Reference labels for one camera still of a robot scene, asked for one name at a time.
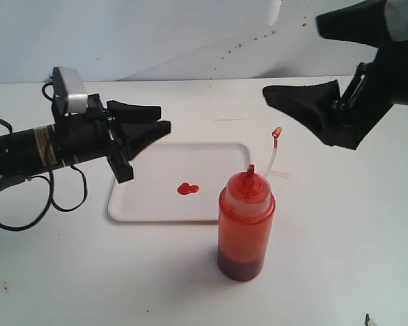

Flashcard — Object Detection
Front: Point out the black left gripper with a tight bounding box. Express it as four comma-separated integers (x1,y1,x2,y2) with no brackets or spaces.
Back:
54,94,171,183

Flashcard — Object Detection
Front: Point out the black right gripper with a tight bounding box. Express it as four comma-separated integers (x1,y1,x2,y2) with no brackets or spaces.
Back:
262,0,408,149

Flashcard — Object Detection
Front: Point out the red sauce squeeze bottle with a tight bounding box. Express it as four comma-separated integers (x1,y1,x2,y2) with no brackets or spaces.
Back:
217,126,284,282

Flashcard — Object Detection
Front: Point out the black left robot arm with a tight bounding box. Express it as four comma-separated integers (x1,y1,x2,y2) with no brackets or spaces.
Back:
0,94,171,191

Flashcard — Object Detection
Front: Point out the red sauce blob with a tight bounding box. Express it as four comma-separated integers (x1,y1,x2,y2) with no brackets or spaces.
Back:
177,182,199,196

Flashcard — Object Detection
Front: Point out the white rectangular plastic tray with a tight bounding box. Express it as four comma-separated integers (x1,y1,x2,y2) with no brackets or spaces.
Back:
107,143,250,223

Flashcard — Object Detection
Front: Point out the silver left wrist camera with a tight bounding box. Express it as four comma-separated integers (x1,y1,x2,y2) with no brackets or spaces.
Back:
52,67,88,116

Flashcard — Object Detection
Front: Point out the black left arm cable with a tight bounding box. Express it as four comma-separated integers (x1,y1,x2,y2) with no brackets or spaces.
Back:
0,81,88,232

